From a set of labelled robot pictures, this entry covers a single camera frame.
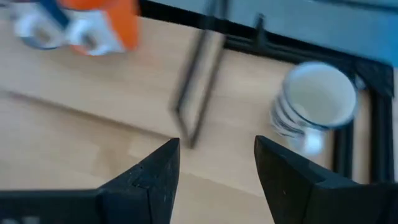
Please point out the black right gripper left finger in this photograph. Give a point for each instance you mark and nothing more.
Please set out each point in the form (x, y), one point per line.
(146, 193)

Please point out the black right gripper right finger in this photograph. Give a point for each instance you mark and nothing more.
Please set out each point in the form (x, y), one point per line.
(295, 193)

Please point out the white blue striped mug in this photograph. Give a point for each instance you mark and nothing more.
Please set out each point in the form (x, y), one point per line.
(320, 93)

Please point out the black metal rack frame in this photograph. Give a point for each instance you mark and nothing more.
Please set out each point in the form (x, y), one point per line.
(376, 81)

